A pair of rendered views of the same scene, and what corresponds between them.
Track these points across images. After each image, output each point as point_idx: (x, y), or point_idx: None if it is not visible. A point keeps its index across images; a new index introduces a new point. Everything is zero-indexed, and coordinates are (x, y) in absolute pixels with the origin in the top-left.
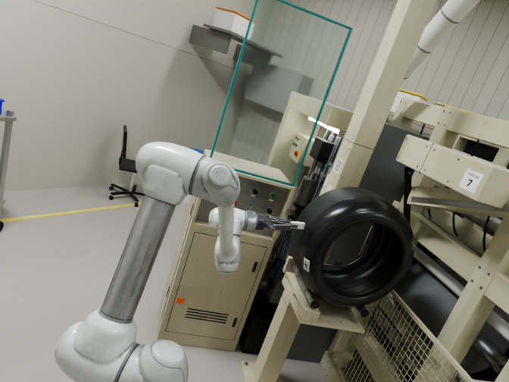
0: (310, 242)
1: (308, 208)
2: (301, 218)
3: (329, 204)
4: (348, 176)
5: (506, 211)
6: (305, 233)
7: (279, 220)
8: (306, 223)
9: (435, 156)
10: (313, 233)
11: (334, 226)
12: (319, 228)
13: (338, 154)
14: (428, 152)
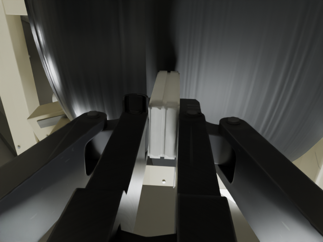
0: (48, 21)
1: (273, 142)
2: (278, 94)
3: (169, 164)
4: (309, 153)
5: (53, 116)
6: (124, 52)
7: (174, 232)
8: (190, 96)
9: (156, 174)
10: (73, 81)
11: (66, 114)
12: (74, 106)
13: None
14: (175, 175)
